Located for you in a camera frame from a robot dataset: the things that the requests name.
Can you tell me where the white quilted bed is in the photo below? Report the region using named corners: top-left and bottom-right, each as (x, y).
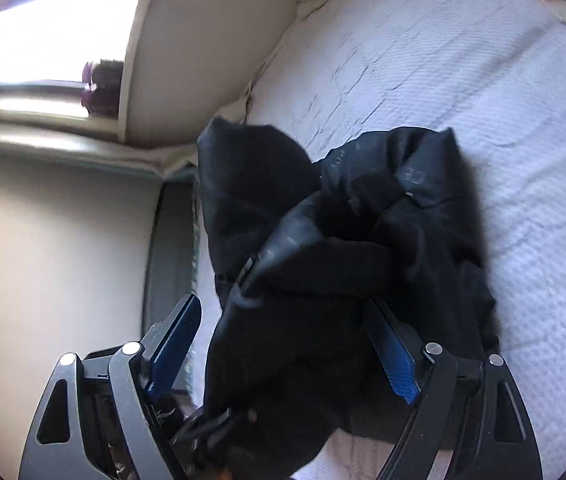
top-left (183, 0), bottom-right (566, 480)

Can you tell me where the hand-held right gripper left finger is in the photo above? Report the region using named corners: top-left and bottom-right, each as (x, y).
top-left (18, 292), bottom-right (204, 480)

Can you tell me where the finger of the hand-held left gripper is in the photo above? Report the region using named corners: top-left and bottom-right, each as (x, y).
top-left (170, 402), bottom-right (259, 461)

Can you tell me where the bright window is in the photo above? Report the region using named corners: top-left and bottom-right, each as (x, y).
top-left (0, 0), bottom-right (149, 122)

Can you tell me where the dark grey bed frame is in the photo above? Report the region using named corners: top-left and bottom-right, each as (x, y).
top-left (142, 180), bottom-right (200, 343)

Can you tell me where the beige padded headboard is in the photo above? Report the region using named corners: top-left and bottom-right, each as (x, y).
top-left (120, 0), bottom-right (324, 150)

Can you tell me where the purple decorative object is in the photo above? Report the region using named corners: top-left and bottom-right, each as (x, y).
top-left (82, 59), bottom-right (125, 117)

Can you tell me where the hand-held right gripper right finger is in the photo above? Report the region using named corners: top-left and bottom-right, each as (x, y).
top-left (363, 300), bottom-right (544, 480)

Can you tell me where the black printed jacket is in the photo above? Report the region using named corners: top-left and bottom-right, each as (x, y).
top-left (197, 116), bottom-right (501, 480)

